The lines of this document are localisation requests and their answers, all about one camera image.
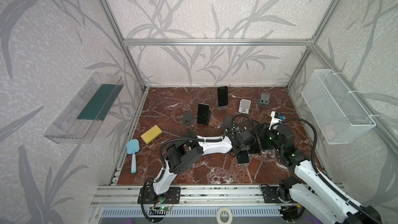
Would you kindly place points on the grey phone stand rear right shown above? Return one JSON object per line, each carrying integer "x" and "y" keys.
{"x": 264, "y": 100}

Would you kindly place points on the dark round phone stand left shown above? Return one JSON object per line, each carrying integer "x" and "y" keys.
{"x": 187, "y": 119}

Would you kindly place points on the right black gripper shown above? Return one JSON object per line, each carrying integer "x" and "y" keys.
{"x": 266, "y": 135}

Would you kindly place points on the white-edged phone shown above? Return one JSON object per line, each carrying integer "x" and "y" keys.
{"x": 266, "y": 144}

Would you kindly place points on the white wire mesh basket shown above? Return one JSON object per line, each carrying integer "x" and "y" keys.
{"x": 338, "y": 113}

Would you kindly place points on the white tape roll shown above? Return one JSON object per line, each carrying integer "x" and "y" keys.
{"x": 224, "y": 215}

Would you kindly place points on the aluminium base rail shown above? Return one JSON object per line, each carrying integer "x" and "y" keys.
{"x": 190, "y": 195}

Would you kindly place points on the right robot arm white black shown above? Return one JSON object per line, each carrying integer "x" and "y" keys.
{"x": 309, "y": 187}

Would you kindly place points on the clear plastic wall bin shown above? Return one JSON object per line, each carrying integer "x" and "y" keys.
{"x": 82, "y": 118}

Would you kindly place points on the black phone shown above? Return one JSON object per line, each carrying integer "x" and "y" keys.
{"x": 222, "y": 96}
{"x": 255, "y": 148}

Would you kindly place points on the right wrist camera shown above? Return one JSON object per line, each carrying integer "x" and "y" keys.
{"x": 276, "y": 118}

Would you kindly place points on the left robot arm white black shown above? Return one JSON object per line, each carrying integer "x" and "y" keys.
{"x": 179, "y": 155}

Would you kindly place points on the green-edged phone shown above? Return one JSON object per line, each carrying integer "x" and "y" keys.
{"x": 203, "y": 114}

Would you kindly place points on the white phone stand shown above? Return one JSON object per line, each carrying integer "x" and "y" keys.
{"x": 244, "y": 106}

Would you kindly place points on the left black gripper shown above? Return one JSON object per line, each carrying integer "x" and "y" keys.
{"x": 247, "y": 138}

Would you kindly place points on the yellow sponge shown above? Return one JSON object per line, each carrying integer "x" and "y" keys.
{"x": 151, "y": 134}

